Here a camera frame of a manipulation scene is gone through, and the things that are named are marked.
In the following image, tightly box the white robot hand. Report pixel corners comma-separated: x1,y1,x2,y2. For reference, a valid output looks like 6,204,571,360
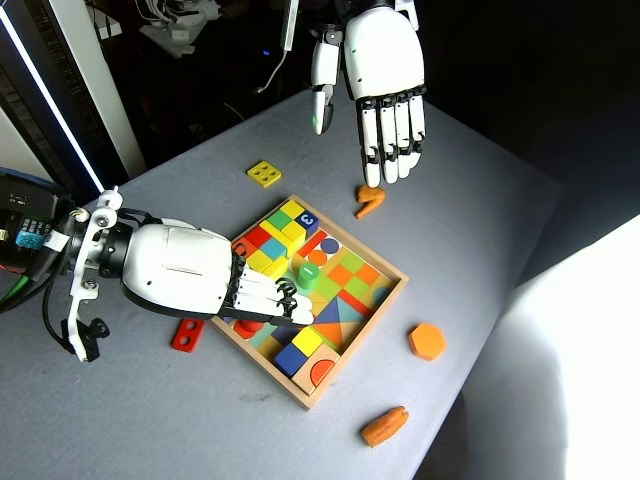
121,223,316,327
309,5,429,189

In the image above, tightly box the green cylinder block minus sign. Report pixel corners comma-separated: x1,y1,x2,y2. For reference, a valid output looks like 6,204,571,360
296,263,321,291

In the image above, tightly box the red two-hole block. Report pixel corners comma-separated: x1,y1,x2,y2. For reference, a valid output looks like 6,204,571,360
170,318,206,354

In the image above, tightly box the yellow four-hole block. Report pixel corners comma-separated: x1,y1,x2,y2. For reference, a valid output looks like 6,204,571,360
245,160,283,189

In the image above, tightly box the orange hexagon block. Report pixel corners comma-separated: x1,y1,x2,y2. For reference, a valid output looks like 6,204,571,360
407,322,448,362

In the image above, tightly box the white power strip bar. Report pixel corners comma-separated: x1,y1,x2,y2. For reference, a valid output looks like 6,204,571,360
281,0,300,53

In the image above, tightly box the orange toy chicken drumstick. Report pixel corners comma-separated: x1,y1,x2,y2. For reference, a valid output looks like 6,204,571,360
354,184,387,220

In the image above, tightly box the grey table cloth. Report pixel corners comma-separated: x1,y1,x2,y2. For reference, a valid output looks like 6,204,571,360
0,88,566,480

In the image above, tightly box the wooden puzzle tray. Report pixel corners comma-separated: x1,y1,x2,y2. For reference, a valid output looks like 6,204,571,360
209,193,411,412

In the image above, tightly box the white background device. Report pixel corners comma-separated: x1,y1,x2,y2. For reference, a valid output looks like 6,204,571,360
137,0,224,59

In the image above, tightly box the white LED light strip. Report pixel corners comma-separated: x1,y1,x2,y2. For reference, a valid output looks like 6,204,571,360
0,5,105,194

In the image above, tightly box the orange oblong toy food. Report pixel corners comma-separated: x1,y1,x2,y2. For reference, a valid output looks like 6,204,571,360
360,405,410,448

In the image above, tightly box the white cable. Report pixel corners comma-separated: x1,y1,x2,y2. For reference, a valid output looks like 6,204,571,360
254,49,290,96

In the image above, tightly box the white frame post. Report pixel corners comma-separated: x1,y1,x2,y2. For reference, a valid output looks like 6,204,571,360
47,0,147,174

